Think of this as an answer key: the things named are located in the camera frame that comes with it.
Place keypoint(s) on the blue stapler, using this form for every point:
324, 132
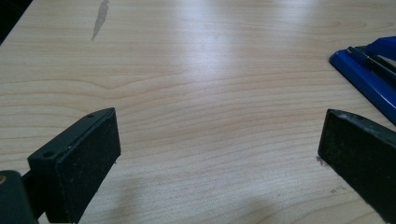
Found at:
367, 82

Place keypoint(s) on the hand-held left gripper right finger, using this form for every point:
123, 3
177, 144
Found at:
361, 155

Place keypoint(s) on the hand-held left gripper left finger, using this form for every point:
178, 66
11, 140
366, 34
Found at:
84, 161

